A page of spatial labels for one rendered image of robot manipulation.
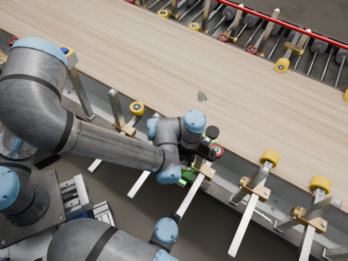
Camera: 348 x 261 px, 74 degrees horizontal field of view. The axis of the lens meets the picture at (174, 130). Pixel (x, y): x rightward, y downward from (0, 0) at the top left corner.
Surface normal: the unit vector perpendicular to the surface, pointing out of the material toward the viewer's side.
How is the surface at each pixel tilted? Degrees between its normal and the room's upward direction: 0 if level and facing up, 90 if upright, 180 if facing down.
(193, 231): 0
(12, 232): 0
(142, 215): 0
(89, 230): 38
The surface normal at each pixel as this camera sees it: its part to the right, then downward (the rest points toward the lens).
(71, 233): -0.31, -0.86
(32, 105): 0.51, -0.13
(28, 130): 0.08, 0.45
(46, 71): 0.76, -0.41
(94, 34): 0.06, -0.53
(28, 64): 0.33, -0.53
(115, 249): 0.24, -0.83
